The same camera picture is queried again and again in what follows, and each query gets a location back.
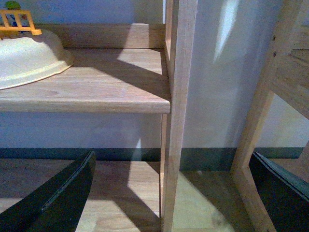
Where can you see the green toy figure top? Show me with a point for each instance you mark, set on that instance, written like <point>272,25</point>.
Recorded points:
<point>12,5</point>

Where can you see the wooden shelf unit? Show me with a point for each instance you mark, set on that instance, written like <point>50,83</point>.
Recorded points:
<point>118,68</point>

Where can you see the orange toy railing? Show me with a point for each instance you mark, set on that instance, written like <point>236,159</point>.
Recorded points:
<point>8,30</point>

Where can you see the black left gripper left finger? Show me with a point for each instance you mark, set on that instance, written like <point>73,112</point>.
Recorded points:
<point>55,206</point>

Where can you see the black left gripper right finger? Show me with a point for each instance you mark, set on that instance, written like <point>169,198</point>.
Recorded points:
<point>284,195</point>

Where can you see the cream toy boat hull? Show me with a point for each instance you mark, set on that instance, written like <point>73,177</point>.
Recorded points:
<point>30,58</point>

